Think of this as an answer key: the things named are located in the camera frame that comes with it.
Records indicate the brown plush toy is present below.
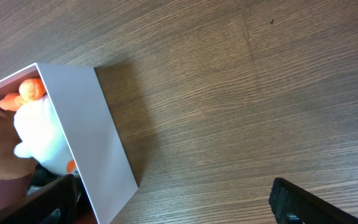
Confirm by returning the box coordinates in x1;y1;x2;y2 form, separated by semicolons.
0;108;38;180

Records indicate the white box with pink interior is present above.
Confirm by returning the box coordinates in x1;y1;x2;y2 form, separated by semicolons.
0;63;138;223

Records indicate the white plush duck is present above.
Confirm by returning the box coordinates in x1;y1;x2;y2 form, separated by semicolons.
0;78;80;177

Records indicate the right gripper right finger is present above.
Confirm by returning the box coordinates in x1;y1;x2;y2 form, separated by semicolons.
268;177;358;224

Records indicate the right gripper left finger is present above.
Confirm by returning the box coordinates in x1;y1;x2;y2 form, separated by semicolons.
0;174;77;224

